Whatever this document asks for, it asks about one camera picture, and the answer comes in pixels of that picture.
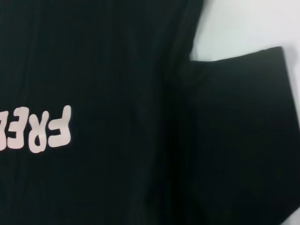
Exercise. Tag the black t-shirt with FREE print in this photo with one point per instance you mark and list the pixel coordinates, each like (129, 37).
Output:
(117, 93)

